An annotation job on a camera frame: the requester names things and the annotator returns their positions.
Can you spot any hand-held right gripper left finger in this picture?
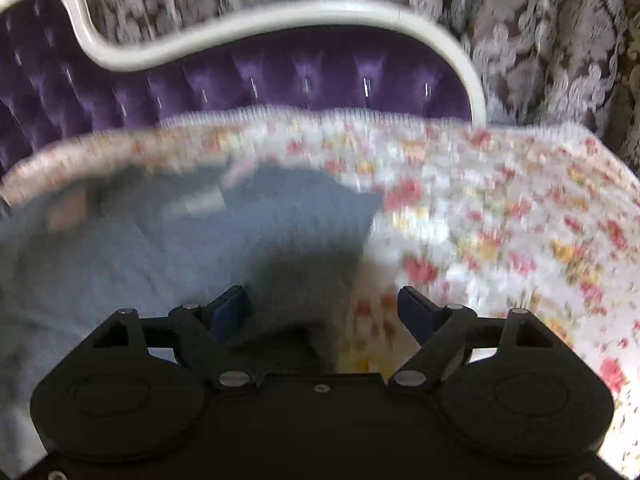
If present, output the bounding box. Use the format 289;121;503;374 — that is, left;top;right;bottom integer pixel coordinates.
92;285;258;393

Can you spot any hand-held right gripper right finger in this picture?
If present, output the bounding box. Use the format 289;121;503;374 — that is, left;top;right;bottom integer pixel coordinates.
387;285;556;393

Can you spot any grey-blue small garment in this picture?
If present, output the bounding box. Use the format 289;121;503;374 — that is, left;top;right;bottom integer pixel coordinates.
0;162;386;476

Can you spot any floral printed blanket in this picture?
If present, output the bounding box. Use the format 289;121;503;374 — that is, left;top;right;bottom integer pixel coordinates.
0;107;640;478

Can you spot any purple tufted headboard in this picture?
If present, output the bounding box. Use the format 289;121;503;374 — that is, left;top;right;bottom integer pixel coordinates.
0;0;488;186

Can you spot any grey patterned curtain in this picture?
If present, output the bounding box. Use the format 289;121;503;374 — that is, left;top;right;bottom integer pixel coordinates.
50;0;640;171

